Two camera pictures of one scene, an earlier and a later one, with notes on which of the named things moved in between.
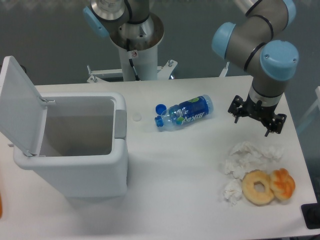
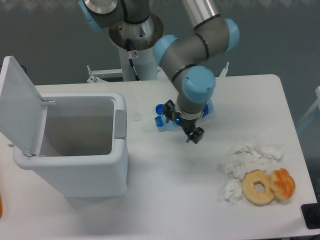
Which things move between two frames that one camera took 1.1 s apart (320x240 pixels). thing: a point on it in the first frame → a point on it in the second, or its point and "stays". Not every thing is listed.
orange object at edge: (1, 206) stays
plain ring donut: (251, 195) stays
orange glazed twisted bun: (282, 183) stays
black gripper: (264, 113) → (196, 135)
